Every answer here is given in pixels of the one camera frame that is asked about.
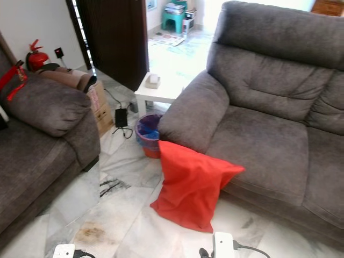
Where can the green plastic stool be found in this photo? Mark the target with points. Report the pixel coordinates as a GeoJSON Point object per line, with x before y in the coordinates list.
{"type": "Point", "coordinates": [173, 21]}

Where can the red fire extinguisher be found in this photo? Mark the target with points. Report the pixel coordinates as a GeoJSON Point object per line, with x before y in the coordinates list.
{"type": "Point", "coordinates": [37, 58]}

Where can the beige tissue box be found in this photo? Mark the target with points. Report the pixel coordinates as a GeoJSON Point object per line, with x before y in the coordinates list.
{"type": "Point", "coordinates": [152, 81]}

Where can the black power adapter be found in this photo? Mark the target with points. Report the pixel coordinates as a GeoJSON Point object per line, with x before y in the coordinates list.
{"type": "Point", "coordinates": [121, 117]}

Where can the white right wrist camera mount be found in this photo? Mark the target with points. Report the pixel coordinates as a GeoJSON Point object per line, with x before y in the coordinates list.
{"type": "Point", "coordinates": [223, 245]}

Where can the patterned floor mat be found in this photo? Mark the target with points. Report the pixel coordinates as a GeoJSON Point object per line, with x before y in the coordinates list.
{"type": "Point", "coordinates": [167, 38]}

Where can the grey fabric sofa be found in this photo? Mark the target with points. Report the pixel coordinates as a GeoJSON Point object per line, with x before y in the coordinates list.
{"type": "Point", "coordinates": [263, 129]}
{"type": "Point", "coordinates": [37, 145]}

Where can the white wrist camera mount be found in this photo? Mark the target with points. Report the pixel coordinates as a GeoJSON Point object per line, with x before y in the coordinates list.
{"type": "Point", "coordinates": [63, 251]}
{"type": "Point", "coordinates": [223, 245]}

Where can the brown rolled blanket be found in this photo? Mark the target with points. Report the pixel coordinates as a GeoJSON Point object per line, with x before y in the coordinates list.
{"type": "Point", "coordinates": [70, 78]}

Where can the red pillow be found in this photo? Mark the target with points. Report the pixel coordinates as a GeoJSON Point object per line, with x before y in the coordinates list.
{"type": "Point", "coordinates": [191, 185]}

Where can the stack of books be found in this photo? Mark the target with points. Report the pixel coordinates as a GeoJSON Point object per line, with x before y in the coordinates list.
{"type": "Point", "coordinates": [175, 8]}

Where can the brown wooden cabinet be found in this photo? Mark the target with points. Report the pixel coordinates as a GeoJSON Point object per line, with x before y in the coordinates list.
{"type": "Point", "coordinates": [328, 6]}

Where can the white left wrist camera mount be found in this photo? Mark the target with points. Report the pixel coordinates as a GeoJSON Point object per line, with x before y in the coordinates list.
{"type": "Point", "coordinates": [63, 251]}

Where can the white side table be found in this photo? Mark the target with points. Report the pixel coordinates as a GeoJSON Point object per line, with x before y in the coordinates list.
{"type": "Point", "coordinates": [158, 95]}

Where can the brown cardboard box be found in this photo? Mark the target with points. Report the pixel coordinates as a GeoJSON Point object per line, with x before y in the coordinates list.
{"type": "Point", "coordinates": [102, 110]}

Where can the dark wooden door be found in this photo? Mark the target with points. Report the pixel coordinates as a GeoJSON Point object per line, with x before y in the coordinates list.
{"type": "Point", "coordinates": [118, 37]}

